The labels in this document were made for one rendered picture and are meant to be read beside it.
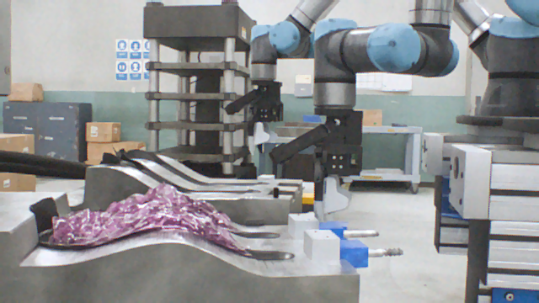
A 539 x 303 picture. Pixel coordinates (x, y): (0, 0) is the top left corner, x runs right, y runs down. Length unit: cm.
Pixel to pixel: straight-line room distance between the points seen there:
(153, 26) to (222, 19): 67
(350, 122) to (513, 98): 45
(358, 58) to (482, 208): 30
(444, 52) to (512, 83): 33
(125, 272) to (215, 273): 10
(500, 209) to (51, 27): 825
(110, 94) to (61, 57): 100
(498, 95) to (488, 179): 55
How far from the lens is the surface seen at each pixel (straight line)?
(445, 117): 751
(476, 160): 72
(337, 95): 89
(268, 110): 145
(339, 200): 90
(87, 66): 834
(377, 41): 82
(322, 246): 66
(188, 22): 501
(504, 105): 123
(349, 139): 91
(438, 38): 94
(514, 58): 125
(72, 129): 785
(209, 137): 623
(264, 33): 146
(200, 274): 59
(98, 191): 99
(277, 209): 89
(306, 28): 131
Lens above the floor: 104
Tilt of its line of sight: 4 degrees down
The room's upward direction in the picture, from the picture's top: 1 degrees clockwise
